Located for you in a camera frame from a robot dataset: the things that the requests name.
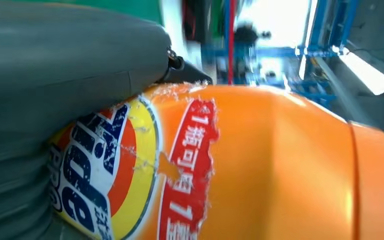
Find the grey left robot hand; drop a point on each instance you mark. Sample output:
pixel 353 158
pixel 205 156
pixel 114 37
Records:
pixel 62 59

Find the green table board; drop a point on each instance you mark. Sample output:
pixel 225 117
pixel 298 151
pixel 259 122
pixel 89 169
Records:
pixel 112 5

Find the black carrying case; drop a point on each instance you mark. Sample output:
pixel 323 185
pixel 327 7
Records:
pixel 197 20

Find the person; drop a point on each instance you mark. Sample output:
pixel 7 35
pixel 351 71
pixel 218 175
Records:
pixel 245 36

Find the ceiling lamp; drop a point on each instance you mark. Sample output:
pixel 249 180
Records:
pixel 364 73

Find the red post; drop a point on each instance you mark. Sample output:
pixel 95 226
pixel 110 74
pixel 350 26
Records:
pixel 231 43

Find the blue cart frame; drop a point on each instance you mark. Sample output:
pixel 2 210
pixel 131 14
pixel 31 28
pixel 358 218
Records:
pixel 278 52

